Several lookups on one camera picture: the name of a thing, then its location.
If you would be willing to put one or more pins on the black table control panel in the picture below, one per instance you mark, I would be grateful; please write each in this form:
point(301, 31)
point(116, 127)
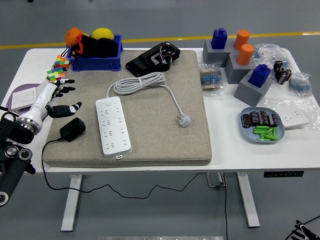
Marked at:
point(283, 174)

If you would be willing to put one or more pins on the wide grey block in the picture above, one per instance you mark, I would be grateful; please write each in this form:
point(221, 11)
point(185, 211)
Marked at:
point(212, 56)

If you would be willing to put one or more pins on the clear plastic bag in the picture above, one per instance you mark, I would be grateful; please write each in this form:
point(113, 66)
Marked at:
point(275, 103)

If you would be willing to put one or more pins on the purple round plate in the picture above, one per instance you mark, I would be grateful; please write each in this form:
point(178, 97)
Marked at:
point(22, 88)

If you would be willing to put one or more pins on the blue plastic bin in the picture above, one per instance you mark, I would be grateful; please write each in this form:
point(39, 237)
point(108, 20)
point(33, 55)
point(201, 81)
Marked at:
point(95, 63)

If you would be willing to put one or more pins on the white wall socket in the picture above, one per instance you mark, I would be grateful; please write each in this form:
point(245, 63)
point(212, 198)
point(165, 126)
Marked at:
point(295, 118)

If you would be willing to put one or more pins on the small yellow fruit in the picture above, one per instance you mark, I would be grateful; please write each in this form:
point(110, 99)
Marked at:
point(86, 34)

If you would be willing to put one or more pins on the small colourful puzzle cube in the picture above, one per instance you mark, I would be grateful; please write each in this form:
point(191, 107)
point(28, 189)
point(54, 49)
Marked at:
point(62, 62)

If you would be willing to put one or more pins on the large clear resistor bag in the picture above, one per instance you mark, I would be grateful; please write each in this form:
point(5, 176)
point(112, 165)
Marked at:
point(270, 53)

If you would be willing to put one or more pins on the tall colourful puzzle cube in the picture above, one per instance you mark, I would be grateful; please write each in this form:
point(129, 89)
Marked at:
point(56, 74)

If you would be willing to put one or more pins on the orange fruit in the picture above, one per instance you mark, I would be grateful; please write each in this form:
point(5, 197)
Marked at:
point(72, 36)

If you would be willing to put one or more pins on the blue-grey plate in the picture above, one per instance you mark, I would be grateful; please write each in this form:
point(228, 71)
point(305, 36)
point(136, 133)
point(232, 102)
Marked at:
point(247, 133)

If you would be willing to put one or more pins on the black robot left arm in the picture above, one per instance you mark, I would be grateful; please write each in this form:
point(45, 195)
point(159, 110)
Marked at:
point(12, 133)

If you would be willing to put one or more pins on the green battery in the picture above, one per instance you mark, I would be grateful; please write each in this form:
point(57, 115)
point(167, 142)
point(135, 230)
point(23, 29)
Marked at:
point(269, 131)
point(272, 137)
point(263, 139)
point(275, 132)
point(260, 130)
point(261, 127)
point(262, 135)

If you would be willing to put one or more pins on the metal bracket under table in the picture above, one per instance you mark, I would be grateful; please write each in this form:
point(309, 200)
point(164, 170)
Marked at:
point(215, 180)

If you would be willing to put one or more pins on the blue peg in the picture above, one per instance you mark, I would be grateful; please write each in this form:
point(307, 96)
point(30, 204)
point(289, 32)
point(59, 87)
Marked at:
point(219, 38)
point(259, 76)

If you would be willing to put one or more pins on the orange cylinder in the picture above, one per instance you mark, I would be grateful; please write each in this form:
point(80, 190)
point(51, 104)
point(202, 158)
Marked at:
point(245, 55)
point(242, 38)

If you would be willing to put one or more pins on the white wall switch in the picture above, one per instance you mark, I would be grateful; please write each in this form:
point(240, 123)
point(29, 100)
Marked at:
point(23, 98)

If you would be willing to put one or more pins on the bag of black capacitors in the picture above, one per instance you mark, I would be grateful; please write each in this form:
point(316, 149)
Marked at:
point(282, 73)

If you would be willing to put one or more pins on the black pouch with red trim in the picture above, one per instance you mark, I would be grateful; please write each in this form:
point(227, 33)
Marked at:
point(86, 47)

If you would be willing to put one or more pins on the grey-brown mat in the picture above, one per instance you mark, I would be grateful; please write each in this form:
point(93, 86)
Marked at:
point(155, 140)

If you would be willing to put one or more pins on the bag of blue resistors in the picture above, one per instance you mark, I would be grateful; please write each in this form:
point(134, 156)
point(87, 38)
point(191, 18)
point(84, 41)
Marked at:
point(300, 86)

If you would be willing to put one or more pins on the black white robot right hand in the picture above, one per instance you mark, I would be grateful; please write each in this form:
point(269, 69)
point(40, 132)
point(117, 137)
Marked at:
point(303, 229)

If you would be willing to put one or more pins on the bag of striped resistors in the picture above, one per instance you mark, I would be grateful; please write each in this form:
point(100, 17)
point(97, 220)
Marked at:
point(211, 80)

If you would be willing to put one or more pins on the black electronic device housing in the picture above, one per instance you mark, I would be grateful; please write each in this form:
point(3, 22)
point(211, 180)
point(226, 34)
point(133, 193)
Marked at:
point(145, 62)

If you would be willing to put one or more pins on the white table leg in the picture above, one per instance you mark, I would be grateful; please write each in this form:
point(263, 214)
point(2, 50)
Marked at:
point(248, 200)
point(71, 202)

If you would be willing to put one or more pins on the yellow lemon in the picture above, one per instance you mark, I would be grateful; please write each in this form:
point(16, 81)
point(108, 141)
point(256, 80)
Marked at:
point(102, 33)

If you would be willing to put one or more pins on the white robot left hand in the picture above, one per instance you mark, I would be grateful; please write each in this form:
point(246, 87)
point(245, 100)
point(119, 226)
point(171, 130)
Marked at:
point(41, 98)

